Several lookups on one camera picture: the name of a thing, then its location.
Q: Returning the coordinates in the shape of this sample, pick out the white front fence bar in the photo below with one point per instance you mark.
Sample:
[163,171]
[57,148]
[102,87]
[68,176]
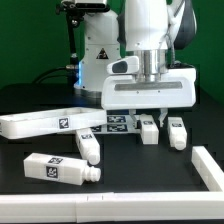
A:
[100,207]

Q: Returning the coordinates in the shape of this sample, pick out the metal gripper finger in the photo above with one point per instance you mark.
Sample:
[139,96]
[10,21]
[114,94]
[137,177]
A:
[163,114]
[132,115]

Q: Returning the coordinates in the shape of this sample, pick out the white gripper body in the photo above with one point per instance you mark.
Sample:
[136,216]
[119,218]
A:
[175,89]

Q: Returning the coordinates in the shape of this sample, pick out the white marker sheet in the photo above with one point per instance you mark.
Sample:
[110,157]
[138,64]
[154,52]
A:
[117,124]

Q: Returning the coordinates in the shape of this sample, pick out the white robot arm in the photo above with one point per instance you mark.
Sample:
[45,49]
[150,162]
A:
[148,29]

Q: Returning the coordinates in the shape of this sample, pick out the black camera on stand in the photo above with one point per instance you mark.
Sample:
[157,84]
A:
[75,11]

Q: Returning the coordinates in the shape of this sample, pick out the white desk top tray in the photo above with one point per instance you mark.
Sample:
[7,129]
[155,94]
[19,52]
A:
[30,124]

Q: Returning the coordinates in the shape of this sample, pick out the white fence bar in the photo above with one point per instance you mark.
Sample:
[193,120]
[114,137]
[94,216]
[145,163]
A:
[209,171]
[100,207]

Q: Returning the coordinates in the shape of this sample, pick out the white right fence bar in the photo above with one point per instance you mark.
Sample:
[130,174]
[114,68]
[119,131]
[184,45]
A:
[209,171]

